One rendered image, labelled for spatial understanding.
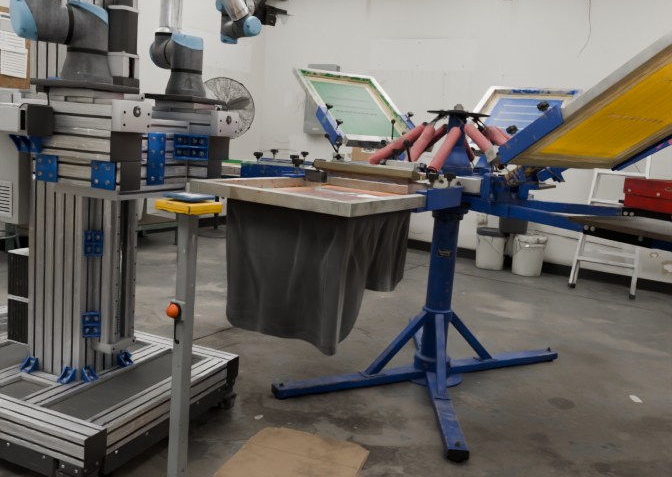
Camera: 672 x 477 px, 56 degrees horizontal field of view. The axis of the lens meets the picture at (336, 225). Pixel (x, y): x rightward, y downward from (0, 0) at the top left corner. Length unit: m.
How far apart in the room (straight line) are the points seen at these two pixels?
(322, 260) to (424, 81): 5.07
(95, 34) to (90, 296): 0.91
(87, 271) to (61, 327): 0.22
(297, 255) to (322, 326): 0.22
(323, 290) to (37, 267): 1.11
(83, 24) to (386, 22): 5.30
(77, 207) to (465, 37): 5.01
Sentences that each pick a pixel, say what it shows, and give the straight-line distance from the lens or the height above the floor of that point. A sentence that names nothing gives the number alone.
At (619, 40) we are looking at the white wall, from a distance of 6.31.
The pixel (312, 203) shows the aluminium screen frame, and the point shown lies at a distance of 1.72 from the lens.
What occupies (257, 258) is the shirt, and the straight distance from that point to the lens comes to 1.98.
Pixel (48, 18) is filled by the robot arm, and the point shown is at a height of 1.42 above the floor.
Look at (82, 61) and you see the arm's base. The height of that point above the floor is 1.32.
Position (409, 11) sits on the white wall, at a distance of 6.99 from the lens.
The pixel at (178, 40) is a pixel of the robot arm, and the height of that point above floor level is 1.46.
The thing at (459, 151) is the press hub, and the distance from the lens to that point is 3.04.
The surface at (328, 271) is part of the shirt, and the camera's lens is 1.83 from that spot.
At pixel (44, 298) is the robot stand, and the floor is 0.50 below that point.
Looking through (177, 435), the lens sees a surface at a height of 0.28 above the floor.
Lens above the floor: 1.17
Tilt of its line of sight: 8 degrees down
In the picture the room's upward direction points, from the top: 5 degrees clockwise
